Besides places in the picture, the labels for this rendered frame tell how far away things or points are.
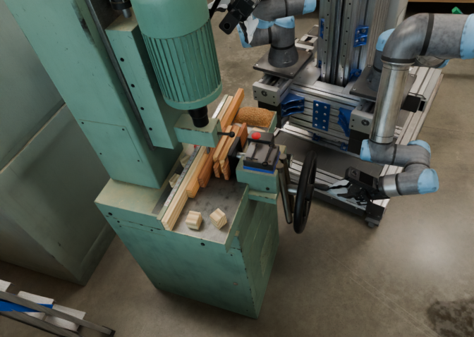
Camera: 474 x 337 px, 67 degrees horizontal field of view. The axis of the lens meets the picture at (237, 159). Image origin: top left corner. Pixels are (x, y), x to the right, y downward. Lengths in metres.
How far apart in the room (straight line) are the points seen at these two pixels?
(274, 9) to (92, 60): 0.63
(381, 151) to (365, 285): 0.91
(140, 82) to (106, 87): 0.10
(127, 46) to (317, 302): 1.48
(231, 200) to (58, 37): 0.66
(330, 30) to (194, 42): 0.95
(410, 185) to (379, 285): 0.88
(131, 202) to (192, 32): 0.71
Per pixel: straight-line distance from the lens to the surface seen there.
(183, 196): 1.14
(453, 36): 1.16
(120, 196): 1.40
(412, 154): 1.30
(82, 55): 1.04
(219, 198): 1.15
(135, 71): 1.03
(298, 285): 1.96
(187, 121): 1.17
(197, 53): 0.92
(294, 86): 1.82
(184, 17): 0.87
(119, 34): 0.98
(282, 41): 1.74
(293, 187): 1.24
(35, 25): 1.09
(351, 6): 1.65
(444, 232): 2.27
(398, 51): 1.17
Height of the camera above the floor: 1.81
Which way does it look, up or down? 47 degrees down
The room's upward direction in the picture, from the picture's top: 10 degrees counter-clockwise
